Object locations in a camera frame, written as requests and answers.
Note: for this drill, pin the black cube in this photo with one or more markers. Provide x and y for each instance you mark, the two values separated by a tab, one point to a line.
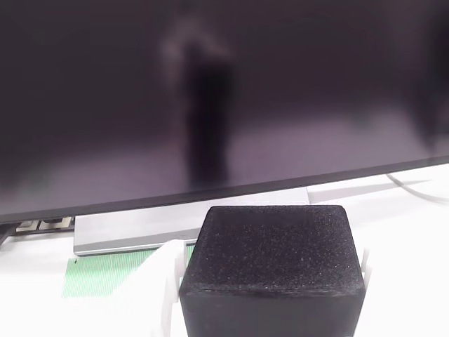
273	267

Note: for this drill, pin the green striped paper strip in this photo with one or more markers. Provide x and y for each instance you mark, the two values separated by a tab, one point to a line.
105	275

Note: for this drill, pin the silver monitor stand base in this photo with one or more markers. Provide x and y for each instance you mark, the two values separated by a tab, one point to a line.
140	228

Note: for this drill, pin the black monitor screen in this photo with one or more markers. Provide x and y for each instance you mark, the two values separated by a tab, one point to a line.
224	87

